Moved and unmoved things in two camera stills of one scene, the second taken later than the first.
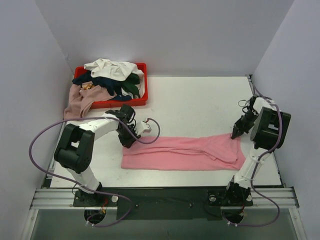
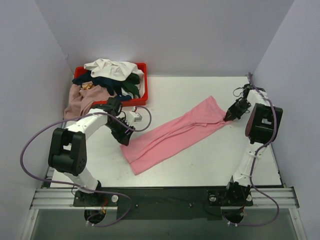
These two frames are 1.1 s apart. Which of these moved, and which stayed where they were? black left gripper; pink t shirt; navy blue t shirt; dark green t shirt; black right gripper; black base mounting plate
Moved: black right gripper; pink t shirt
Stayed: black base mounting plate; dark green t shirt; black left gripper; navy blue t shirt
